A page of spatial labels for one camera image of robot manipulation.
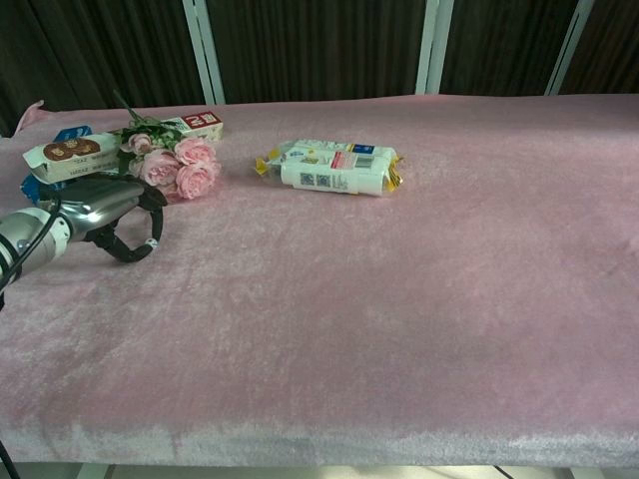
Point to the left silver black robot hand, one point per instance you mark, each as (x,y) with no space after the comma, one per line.
(102,202)

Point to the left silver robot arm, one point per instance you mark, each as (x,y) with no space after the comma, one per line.
(30,238)

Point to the white cookie box brown print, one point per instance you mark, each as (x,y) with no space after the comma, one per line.
(70,155)

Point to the blue white packet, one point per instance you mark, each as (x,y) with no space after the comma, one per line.
(55,159)

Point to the pink rose bouquet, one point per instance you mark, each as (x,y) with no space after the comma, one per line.
(172,162)

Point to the white box red print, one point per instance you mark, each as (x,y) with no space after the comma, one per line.
(199,127)

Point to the white yellow snack package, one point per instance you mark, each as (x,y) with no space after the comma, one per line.
(332,168)

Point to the pink plush table cloth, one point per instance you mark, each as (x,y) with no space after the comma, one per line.
(349,299)

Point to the dark curtain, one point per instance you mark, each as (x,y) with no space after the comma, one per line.
(319,45)

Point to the white frame post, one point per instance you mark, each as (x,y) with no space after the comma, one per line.
(432,47)
(203,50)
(569,47)

